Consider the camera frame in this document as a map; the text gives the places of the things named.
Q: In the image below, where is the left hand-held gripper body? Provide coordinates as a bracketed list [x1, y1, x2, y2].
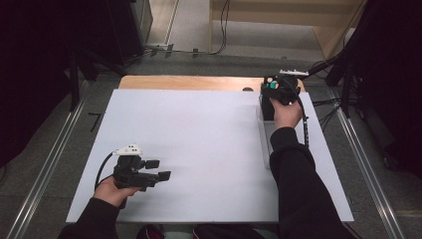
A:
[112, 143, 160, 192]

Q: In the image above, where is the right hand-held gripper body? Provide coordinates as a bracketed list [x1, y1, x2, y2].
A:
[275, 69, 310, 107]

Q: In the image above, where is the black phone case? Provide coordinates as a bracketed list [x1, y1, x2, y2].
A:
[260, 93, 277, 121]

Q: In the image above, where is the clear plastic tray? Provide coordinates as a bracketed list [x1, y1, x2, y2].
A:
[256, 94, 302, 170]

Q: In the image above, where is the person's left hand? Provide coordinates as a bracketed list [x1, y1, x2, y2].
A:
[94, 175, 140, 208]

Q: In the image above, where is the person's right hand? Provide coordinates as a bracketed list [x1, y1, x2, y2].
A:
[270, 98, 304, 130]

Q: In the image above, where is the white board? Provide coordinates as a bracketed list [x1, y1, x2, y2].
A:
[65, 89, 354, 224]

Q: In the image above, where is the black metal stand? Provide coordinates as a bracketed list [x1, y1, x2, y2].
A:
[297, 49, 366, 119]
[68, 46, 127, 113]

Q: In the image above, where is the wooden table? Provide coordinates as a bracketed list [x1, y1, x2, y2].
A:
[117, 75, 307, 94]

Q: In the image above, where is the dark curtain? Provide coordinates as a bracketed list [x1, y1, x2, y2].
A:
[349, 0, 422, 178]
[0, 0, 79, 167]

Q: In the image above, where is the black cabinet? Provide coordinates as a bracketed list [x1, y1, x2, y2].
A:
[108, 0, 153, 66]

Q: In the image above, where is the left hand-held gripper cable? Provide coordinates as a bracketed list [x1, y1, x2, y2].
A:
[94, 151, 115, 190]

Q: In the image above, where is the hand-held gripper cable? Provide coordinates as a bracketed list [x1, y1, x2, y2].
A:
[288, 78, 311, 148]
[94, 151, 115, 190]

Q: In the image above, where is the right hand-held gripper cable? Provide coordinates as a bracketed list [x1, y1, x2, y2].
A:
[288, 78, 311, 148]

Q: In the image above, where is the bundle of black cables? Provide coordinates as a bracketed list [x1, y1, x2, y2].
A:
[312, 96, 342, 131]

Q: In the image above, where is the hanging black cable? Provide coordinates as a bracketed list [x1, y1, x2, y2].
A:
[212, 0, 232, 56]

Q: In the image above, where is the metal floor rail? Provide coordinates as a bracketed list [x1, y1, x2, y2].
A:
[334, 106, 407, 239]
[6, 99, 88, 239]

